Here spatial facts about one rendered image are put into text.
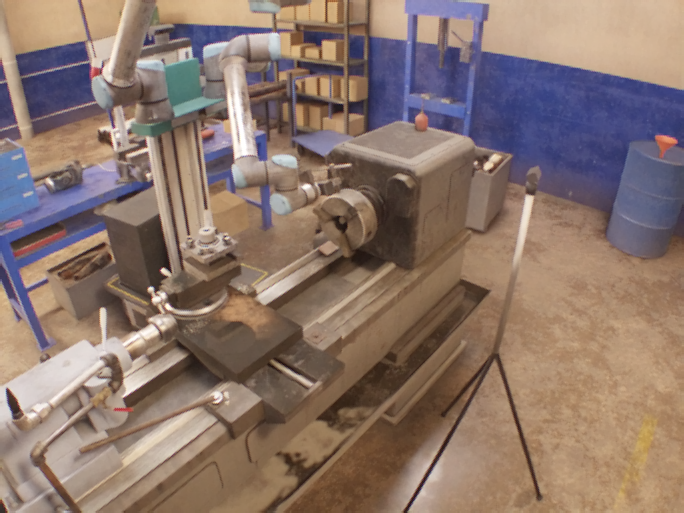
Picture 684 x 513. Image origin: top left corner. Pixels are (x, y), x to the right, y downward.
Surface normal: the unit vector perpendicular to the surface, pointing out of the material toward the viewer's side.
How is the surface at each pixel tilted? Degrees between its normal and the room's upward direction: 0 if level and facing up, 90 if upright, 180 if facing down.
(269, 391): 0
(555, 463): 0
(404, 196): 90
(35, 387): 0
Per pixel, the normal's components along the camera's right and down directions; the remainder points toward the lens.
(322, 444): 0.00, -0.85
